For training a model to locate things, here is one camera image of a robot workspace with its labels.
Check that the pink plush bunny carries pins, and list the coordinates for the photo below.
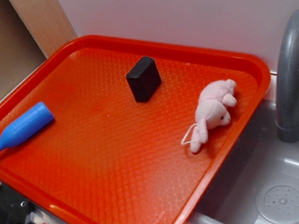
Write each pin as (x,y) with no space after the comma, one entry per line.
(212,111)

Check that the orange plastic tray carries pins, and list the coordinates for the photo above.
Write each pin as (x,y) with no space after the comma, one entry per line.
(108,159)

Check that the grey toy faucet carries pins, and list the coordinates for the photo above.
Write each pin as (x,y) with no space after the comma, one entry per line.
(290,69)

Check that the wooden board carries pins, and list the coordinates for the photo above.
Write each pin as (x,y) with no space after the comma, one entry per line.
(46,22)

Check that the blue plastic toy bottle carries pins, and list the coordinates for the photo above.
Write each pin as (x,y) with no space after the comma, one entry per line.
(25,126)

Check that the grey toy sink basin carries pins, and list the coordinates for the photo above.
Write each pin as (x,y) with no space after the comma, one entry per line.
(258,182)

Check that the black box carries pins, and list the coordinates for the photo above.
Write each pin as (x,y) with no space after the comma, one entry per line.
(143,79)

